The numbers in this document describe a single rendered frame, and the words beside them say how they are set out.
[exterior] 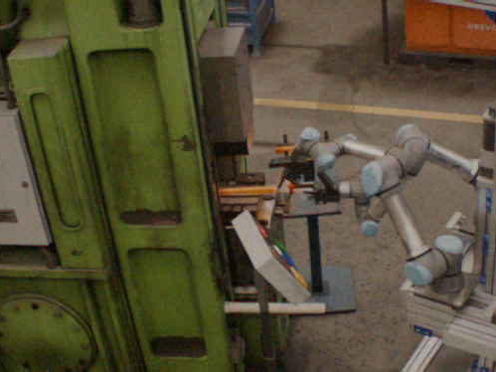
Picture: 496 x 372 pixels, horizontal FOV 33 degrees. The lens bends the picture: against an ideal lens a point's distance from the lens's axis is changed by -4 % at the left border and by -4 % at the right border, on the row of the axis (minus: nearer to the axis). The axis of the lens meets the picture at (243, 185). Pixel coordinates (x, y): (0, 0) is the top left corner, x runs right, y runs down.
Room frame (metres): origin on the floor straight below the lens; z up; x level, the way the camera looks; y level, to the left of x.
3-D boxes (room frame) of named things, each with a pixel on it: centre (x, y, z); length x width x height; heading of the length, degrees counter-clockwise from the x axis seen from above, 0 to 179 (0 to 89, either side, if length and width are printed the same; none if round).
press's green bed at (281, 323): (3.43, 0.14, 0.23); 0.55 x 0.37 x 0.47; 78
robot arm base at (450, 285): (2.74, -0.80, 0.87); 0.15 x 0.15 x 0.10
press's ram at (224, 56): (3.42, 0.14, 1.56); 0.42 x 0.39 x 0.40; 78
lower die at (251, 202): (3.38, 0.15, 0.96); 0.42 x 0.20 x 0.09; 78
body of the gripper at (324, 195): (3.29, -0.37, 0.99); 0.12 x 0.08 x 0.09; 78
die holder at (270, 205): (3.43, 0.14, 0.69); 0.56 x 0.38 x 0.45; 78
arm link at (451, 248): (2.74, -0.79, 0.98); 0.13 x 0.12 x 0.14; 122
